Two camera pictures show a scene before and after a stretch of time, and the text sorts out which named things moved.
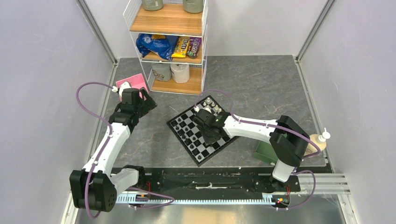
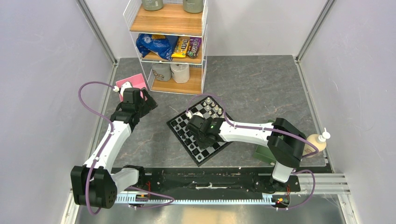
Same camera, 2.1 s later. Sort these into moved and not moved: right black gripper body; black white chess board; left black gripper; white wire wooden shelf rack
Moved: right black gripper body
Not moved: left black gripper; white wire wooden shelf rack; black white chess board
